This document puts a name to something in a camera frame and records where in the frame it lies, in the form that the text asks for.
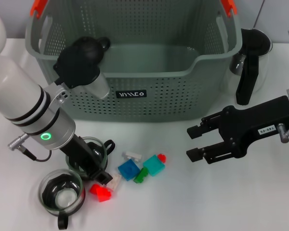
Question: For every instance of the glass carafe black lid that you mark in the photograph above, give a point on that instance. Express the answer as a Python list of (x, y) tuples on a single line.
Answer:
[(250, 60)]

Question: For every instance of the small red building block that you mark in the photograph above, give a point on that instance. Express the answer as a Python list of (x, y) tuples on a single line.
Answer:
[(162, 157)]

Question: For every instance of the translucent white building block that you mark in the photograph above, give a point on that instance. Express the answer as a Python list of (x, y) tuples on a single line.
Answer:
[(115, 183)]

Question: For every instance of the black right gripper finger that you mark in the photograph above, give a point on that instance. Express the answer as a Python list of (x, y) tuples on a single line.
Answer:
[(212, 152), (204, 126)]

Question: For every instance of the teal square building block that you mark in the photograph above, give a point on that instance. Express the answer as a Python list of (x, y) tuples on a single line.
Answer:
[(153, 165)]

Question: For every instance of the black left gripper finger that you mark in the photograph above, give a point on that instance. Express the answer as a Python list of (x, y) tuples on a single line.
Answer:
[(102, 176)]

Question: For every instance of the large red building block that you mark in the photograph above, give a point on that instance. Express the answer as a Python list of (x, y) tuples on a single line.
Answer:
[(101, 192)]

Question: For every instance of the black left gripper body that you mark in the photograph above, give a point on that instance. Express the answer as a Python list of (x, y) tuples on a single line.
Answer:
[(82, 156)]

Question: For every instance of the green building block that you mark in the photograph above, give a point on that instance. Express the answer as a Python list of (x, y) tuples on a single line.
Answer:
[(140, 175)]

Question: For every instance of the small white building block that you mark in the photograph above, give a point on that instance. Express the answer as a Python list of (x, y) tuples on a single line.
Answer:
[(132, 156)]

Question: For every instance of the blue square building block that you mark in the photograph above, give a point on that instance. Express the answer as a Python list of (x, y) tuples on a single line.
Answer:
[(128, 169)]

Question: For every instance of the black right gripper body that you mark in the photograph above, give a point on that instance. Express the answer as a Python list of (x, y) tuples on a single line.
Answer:
[(255, 120)]

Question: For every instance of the grey-green perforated storage basket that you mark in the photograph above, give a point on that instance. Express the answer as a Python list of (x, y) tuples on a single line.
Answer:
[(159, 96)]

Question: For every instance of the black ceramic teapot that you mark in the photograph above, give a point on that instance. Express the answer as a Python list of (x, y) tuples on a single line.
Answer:
[(91, 42)]

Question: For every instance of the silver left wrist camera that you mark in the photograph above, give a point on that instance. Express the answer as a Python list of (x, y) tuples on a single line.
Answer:
[(77, 67)]

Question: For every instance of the glass teacup black holder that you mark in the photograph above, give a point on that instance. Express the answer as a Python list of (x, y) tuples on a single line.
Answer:
[(98, 154), (62, 197)]

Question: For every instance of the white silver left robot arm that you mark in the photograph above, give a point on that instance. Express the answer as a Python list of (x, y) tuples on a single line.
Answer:
[(19, 91)]

